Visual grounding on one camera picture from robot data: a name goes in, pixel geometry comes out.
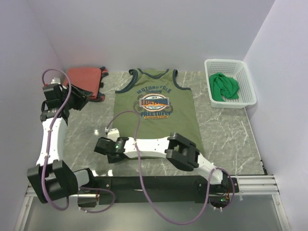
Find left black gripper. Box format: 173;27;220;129
61;83;93;111

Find olive green graphic tank top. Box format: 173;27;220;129
112;68;205;154

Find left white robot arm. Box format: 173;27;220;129
27;84;96;204

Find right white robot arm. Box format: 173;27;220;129
94;133;228;192

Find folded red tank top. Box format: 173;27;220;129
67;66;109;102

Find bright green tank top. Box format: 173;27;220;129
209;73;240;102

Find white plastic basket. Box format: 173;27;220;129
204;59;257;109

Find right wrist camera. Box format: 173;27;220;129
105;128;120;142

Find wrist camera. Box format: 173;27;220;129
42;77;61;89
105;128;120;142

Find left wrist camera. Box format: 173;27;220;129
42;77;61;89

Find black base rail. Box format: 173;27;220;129
77;175;231;209

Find aluminium frame rail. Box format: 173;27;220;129
24;175;281;198

